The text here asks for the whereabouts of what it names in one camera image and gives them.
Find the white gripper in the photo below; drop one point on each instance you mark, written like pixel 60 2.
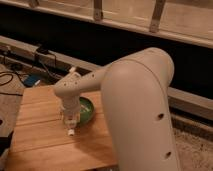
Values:
pixel 70 106

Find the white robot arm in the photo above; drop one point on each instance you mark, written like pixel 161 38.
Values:
pixel 134 95

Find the green ceramic bowl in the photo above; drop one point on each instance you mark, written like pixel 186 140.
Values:
pixel 86 111

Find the wooden table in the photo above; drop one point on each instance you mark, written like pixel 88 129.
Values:
pixel 40 141

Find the black power adapter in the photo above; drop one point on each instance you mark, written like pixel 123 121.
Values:
pixel 42 50

